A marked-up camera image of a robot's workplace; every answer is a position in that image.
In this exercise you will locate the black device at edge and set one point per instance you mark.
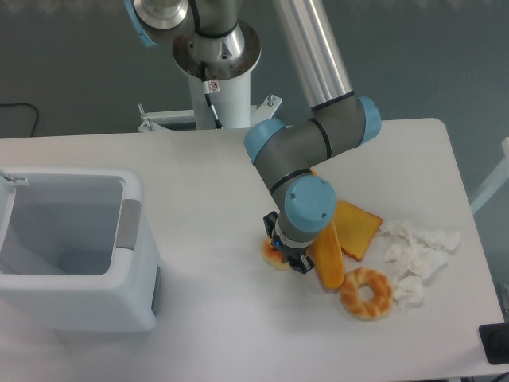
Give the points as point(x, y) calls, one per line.
point(494, 338)

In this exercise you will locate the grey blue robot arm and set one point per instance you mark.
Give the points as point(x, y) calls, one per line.
point(217, 51)

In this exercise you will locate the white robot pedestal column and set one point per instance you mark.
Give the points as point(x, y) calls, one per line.
point(228, 100)

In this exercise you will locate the ring shaped braided bread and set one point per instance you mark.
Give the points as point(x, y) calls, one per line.
point(366, 294)

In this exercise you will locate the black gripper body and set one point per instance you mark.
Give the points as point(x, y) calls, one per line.
point(292, 251)

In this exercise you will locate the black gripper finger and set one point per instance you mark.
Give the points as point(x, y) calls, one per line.
point(300, 262)
point(269, 221)

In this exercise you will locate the long orange baguette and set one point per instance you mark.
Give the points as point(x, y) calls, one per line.
point(328, 257)

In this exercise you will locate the round knotted bread roll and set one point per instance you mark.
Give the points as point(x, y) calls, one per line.
point(273, 257)

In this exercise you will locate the toast bread slice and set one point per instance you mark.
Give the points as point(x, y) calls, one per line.
point(355, 228)

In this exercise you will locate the crumpled white tissue paper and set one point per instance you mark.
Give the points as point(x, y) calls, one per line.
point(414, 257)

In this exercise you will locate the white plastic bin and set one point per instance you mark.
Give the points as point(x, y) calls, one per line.
point(77, 252)

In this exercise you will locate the white frame at right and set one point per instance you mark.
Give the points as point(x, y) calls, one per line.
point(492, 183)

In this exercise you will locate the white metal base frame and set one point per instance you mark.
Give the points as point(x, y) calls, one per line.
point(182, 120)

